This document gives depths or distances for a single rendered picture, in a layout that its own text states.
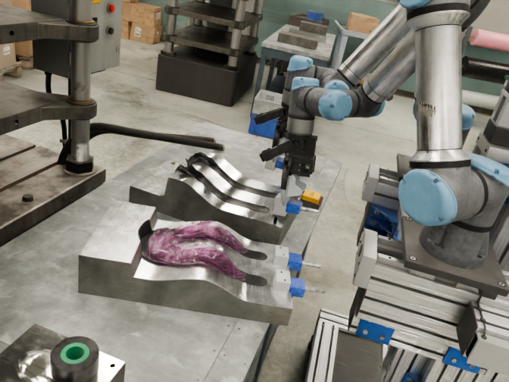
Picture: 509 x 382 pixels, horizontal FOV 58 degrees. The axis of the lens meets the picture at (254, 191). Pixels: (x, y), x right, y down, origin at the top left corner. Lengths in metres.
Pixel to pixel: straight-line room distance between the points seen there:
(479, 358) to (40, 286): 0.99
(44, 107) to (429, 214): 1.16
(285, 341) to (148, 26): 6.34
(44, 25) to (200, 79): 3.91
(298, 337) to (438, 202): 1.50
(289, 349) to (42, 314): 1.37
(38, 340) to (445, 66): 0.92
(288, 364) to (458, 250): 1.25
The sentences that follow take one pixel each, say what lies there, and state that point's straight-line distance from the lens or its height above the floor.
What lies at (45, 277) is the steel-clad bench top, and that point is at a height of 0.80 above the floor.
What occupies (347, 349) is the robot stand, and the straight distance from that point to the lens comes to 2.04.
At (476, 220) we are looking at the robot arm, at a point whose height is 1.15.
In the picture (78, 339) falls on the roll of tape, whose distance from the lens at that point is 0.92.
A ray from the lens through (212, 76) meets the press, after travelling 5.28.
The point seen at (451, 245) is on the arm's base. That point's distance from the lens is 1.12.
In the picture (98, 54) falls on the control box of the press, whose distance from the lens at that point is 1.87.
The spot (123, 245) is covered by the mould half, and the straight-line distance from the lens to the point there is 1.13.
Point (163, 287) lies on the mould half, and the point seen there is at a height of 0.86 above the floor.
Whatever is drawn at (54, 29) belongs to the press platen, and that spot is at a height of 1.27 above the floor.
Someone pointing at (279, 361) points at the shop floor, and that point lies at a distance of 2.19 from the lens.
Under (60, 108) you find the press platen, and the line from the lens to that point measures 1.59.
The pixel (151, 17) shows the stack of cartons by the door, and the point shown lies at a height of 0.40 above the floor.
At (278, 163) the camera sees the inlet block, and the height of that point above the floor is 0.93.
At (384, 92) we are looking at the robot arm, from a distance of 1.25.
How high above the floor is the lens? 1.57
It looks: 27 degrees down
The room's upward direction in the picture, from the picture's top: 12 degrees clockwise
